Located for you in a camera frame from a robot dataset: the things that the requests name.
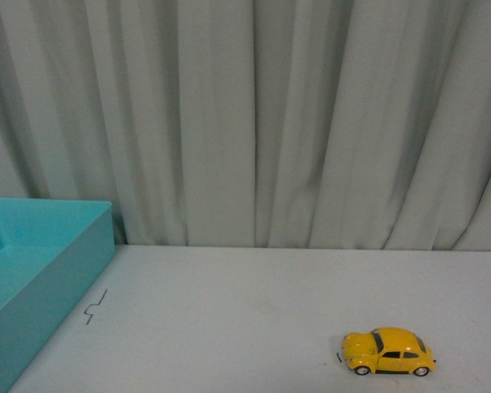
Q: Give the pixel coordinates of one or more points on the yellow beetle toy car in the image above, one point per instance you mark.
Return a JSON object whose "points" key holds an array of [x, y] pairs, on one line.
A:
{"points": [[386, 350]]}

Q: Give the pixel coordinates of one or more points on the grey pleated curtain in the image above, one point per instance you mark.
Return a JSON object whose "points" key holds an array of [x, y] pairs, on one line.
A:
{"points": [[291, 124]]}

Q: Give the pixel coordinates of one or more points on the turquoise plastic storage bin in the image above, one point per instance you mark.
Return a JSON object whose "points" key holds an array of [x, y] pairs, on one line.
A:
{"points": [[51, 252]]}

